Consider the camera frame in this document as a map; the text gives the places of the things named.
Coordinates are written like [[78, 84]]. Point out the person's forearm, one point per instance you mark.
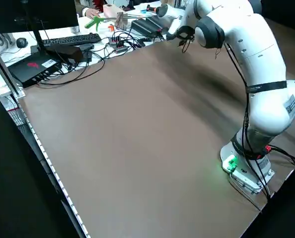
[[80, 7]]

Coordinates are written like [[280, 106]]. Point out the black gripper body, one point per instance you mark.
[[186, 32]]

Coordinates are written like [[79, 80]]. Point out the green plastic hand tool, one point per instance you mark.
[[95, 21]]

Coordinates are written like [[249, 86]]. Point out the grey metal bracket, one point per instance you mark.
[[121, 22]]

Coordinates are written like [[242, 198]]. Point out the black keyboard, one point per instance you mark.
[[73, 39]]

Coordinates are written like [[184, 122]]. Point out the dark brown box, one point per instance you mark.
[[70, 53]]

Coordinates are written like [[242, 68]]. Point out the black computer mouse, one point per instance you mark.
[[22, 42]]

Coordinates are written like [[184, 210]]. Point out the black computer with red logo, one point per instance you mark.
[[25, 72]]

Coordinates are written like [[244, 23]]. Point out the black monitor stand pole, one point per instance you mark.
[[38, 39]]

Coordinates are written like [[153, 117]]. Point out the light wooden block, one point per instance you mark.
[[111, 11]]

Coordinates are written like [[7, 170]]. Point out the grey white device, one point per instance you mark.
[[2, 39]]

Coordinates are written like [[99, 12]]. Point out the aluminium profile post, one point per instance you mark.
[[6, 72]]

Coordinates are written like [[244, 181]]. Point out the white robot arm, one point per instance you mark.
[[256, 49]]

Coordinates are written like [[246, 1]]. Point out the grey usb hub with plugs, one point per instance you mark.
[[119, 44]]

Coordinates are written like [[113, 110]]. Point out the black power supply unit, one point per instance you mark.
[[145, 24]]

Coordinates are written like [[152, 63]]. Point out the black power adapter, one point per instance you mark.
[[87, 56]]

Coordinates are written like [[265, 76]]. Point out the black computer monitor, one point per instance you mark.
[[38, 12]]

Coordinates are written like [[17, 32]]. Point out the aluminium table edge rail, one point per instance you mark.
[[50, 168]]

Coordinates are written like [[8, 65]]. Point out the red and black power drill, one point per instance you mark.
[[151, 9]]

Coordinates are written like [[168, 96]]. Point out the small orange plastic part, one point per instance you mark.
[[111, 27]]

